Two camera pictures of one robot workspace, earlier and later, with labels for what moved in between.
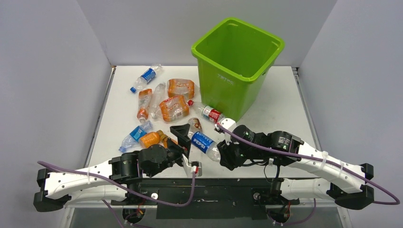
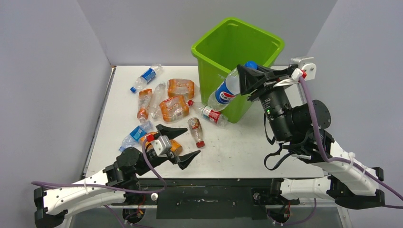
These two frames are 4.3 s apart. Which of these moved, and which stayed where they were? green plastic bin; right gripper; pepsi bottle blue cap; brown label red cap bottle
Moved: right gripper; pepsi bottle blue cap
Stayed: green plastic bin; brown label red cap bottle
